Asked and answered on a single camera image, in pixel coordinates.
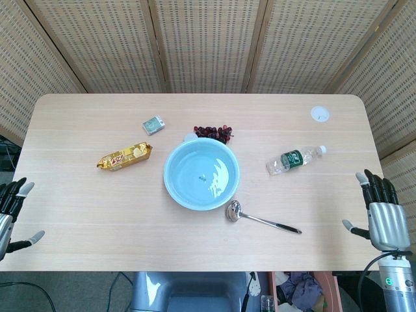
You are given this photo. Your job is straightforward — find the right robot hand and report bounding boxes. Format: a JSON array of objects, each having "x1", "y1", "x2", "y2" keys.
[{"x1": 341, "y1": 168, "x2": 411, "y2": 253}]

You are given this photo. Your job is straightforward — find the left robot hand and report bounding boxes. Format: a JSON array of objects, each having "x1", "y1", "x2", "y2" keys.
[{"x1": 0, "y1": 177, "x2": 46, "y2": 261}]

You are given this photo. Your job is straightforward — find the metal ladle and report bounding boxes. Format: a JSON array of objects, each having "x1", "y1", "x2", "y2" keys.
[{"x1": 225, "y1": 200, "x2": 303, "y2": 235}]

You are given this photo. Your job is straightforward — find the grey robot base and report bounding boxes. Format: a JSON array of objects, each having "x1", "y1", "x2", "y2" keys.
[{"x1": 129, "y1": 271, "x2": 250, "y2": 312}]

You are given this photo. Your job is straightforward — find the clear plastic water bottle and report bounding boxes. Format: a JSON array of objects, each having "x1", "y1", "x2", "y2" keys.
[{"x1": 266, "y1": 145, "x2": 328, "y2": 176}]

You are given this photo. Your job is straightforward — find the light blue bowl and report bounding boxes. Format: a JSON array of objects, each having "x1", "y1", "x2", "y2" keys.
[{"x1": 162, "y1": 138, "x2": 241, "y2": 212}]

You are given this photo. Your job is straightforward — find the dark equipment behind screen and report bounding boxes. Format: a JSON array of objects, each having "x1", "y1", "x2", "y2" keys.
[{"x1": 0, "y1": 135, "x2": 22, "y2": 172}]

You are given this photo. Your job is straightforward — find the red-brown storage box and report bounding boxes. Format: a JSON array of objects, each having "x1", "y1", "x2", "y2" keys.
[{"x1": 268, "y1": 271, "x2": 339, "y2": 312}]

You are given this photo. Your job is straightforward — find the purple crumpled cloth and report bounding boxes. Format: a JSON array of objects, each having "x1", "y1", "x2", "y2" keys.
[{"x1": 281, "y1": 272, "x2": 324, "y2": 308}]

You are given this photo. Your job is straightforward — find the white round desk grommet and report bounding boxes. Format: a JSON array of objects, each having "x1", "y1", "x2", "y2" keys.
[{"x1": 310, "y1": 106, "x2": 331, "y2": 123}]

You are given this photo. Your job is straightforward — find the gold biscuit packet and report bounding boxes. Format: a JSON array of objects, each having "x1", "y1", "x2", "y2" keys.
[{"x1": 96, "y1": 142, "x2": 153, "y2": 172}]

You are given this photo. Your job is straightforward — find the small bottle on floor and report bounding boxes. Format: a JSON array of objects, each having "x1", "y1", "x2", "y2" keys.
[{"x1": 259, "y1": 294, "x2": 276, "y2": 312}]

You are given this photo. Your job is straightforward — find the white paddle-shaped part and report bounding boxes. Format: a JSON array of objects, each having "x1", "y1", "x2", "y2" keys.
[{"x1": 245, "y1": 272, "x2": 263, "y2": 298}]

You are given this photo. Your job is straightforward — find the small green card box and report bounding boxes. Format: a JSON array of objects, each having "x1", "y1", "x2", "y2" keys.
[{"x1": 141, "y1": 115, "x2": 166, "y2": 136}]

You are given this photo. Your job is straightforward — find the bunch of red grapes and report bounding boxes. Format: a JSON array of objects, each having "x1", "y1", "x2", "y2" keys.
[{"x1": 193, "y1": 124, "x2": 234, "y2": 144}]

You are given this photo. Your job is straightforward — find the bamboo folding screen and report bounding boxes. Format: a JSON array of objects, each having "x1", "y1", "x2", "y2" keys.
[{"x1": 0, "y1": 0, "x2": 416, "y2": 248}]

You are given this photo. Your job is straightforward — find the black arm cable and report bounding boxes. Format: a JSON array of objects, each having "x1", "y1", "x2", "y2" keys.
[{"x1": 357, "y1": 247, "x2": 411, "y2": 312}]

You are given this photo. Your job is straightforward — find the black floor cable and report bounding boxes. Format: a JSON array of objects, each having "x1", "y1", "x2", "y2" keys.
[{"x1": 0, "y1": 281, "x2": 55, "y2": 312}]

